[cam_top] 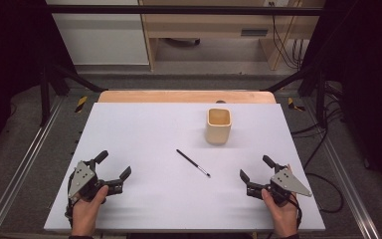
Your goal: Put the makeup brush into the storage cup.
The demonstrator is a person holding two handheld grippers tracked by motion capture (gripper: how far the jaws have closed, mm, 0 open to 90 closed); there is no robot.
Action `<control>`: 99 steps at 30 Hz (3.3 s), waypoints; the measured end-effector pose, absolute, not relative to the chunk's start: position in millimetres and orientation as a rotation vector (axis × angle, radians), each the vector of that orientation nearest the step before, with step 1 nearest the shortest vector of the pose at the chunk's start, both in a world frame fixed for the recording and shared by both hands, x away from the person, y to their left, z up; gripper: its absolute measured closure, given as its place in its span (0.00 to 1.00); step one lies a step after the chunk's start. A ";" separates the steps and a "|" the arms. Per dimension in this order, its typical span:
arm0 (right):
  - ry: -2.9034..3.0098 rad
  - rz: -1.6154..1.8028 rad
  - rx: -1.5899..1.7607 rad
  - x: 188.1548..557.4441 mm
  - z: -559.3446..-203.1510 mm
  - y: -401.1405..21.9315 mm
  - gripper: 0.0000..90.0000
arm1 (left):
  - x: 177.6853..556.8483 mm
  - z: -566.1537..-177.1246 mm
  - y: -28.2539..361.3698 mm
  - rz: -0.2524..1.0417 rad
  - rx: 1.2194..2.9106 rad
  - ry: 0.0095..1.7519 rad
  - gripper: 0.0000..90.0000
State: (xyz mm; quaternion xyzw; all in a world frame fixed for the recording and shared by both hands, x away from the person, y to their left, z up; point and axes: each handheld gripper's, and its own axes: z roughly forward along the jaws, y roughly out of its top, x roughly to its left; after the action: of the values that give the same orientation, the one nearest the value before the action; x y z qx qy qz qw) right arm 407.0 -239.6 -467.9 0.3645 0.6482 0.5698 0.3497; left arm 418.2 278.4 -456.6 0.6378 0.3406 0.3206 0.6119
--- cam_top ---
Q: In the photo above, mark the person's left hand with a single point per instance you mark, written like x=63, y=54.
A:
x=85, y=214

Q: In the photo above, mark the black metal frame stand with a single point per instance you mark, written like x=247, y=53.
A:
x=321, y=99
x=46, y=96

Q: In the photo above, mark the grey label plate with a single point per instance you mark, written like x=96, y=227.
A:
x=254, y=32

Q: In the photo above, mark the light wooden desk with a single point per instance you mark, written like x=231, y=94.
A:
x=209, y=23

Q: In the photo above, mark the dark object under desk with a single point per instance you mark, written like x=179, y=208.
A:
x=182, y=42

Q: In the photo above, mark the beige square pen holder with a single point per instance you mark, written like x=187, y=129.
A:
x=217, y=132

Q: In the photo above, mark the person's right hand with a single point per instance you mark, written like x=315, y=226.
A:
x=284, y=217

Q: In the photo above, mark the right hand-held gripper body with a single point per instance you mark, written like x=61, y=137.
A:
x=288, y=182

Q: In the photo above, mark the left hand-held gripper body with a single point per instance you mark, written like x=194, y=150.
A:
x=82, y=177

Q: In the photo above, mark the black horizontal frame bar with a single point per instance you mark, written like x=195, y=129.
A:
x=179, y=10

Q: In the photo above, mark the black curtain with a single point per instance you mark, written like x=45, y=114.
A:
x=368, y=66
x=10, y=49

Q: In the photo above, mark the yellow black hazard tape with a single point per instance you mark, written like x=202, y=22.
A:
x=81, y=103
x=291, y=103

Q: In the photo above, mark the white cabinet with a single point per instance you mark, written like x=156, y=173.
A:
x=102, y=36

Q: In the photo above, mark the black pen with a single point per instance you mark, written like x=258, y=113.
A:
x=192, y=162

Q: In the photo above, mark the aluminium floor rail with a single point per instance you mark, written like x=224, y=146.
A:
x=344, y=179
x=20, y=169

